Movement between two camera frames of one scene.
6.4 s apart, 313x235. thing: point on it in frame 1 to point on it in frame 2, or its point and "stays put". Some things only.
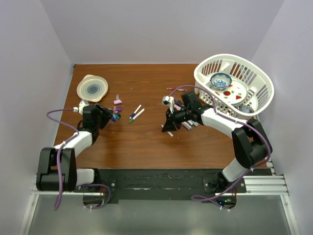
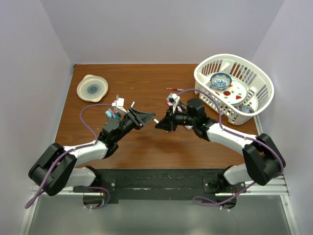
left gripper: x=106 y=114 to x=138 y=118
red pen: x=178 y=89 stays put
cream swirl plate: x=92 y=88 stays put
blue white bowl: x=220 y=81 stays put
